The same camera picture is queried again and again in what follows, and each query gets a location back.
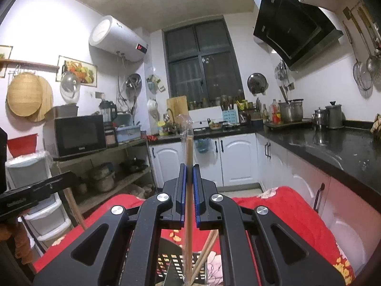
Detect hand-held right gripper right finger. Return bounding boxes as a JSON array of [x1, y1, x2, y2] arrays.
[[193, 164, 349, 286]]

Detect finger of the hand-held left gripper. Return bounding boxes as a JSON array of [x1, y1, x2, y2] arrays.
[[0, 171, 80, 216]]

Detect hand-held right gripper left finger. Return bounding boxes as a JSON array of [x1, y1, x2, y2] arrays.
[[33, 163, 187, 286]]

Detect wooden chopsticks pair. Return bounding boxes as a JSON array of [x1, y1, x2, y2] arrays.
[[190, 230, 219, 282], [175, 114, 195, 283]]

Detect dark green utensil holder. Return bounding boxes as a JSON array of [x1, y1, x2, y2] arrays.
[[156, 238, 209, 286]]

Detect row of hanging kitchen utensils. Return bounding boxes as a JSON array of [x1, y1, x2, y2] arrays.
[[342, 1, 381, 99]]

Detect person's left hand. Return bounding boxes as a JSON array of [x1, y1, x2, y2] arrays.
[[0, 222, 34, 265]]

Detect red plastic basin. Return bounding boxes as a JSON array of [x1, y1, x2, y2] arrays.
[[6, 133, 39, 158]]

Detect white plastic drawer unit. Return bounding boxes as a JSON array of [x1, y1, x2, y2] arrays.
[[5, 150, 73, 251]]

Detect blue hanging bag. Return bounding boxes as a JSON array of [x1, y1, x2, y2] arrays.
[[194, 138, 211, 154]]

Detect wooden stick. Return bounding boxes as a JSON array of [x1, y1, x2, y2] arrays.
[[64, 186, 87, 230]]

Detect white base cabinet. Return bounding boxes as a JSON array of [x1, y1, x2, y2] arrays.
[[149, 133, 259, 189], [256, 134, 371, 276]]

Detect black wok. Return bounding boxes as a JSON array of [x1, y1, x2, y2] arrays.
[[122, 158, 148, 173]]

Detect black microwave oven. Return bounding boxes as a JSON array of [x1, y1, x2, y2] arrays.
[[43, 115, 108, 160]]

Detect wooden shelf rack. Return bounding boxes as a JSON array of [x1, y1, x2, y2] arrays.
[[52, 138, 158, 215]]

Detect dark clay pot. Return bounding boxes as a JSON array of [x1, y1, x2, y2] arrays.
[[88, 162, 116, 193]]

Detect round bamboo tray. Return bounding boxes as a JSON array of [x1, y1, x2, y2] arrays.
[[6, 72, 42, 117]]

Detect white box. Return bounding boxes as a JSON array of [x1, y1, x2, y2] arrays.
[[188, 109, 223, 132]]

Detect light blue knife rack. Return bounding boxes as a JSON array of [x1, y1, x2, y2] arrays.
[[222, 110, 239, 125]]

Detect round wooden board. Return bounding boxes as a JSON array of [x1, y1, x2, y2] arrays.
[[27, 76, 54, 123]]

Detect wooden cutting board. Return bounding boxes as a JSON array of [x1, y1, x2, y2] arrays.
[[166, 95, 189, 123]]

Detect grey plastic container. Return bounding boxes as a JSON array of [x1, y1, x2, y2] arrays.
[[45, 104, 79, 121]]

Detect red floral blanket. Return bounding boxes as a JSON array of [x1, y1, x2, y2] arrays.
[[31, 186, 356, 286]]

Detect small framed picture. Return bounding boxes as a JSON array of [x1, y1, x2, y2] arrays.
[[0, 45, 14, 78]]

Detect glass pot lid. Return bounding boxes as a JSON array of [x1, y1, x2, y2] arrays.
[[60, 71, 81, 103]]

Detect black blender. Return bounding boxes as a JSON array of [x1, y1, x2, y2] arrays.
[[99, 100, 118, 126]]

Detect bottle with red label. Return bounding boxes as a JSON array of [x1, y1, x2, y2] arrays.
[[269, 99, 282, 125]]

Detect steel stock pot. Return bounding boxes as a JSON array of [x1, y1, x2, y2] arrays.
[[278, 101, 294, 123], [292, 99, 304, 122]]

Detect dark framed window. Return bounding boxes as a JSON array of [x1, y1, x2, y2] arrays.
[[162, 18, 246, 109]]

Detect framed fruit picture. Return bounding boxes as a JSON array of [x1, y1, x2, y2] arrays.
[[56, 55, 98, 87]]

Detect black countertop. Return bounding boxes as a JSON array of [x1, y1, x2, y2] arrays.
[[149, 119, 381, 194]]

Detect small steel kettle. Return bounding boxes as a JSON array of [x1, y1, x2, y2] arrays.
[[311, 107, 327, 127]]

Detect tall grey kettle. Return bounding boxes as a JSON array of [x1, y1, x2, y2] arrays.
[[325, 101, 344, 129]]

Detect white water heater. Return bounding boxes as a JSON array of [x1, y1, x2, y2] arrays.
[[89, 15, 149, 63]]

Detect black range hood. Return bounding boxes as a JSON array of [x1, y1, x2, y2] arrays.
[[253, 0, 344, 71]]

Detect pile of ginger roots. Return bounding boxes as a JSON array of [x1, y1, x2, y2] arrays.
[[370, 113, 381, 139]]

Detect wooden wall shelf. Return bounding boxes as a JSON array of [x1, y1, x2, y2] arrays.
[[0, 59, 60, 72]]

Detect steel colander on wall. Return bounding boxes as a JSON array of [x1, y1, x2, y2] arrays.
[[125, 73, 142, 91]]

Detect steel pot lid on wall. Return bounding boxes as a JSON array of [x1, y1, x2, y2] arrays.
[[247, 73, 267, 96]]

